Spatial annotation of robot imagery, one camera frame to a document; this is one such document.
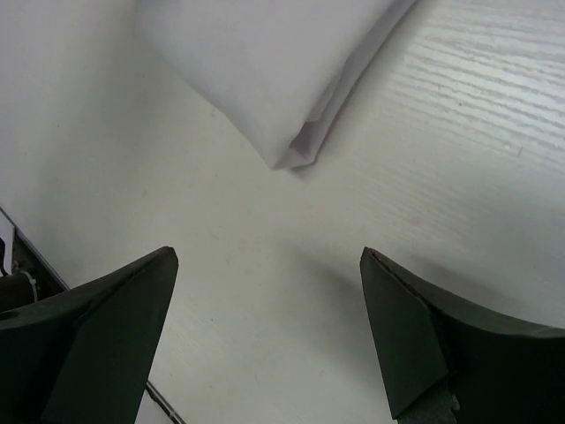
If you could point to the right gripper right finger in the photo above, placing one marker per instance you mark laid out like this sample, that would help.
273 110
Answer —
445 359

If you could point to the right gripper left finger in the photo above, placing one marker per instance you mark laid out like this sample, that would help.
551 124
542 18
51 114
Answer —
83 355

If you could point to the white t shirt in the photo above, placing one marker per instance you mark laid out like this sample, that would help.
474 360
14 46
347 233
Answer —
279 71

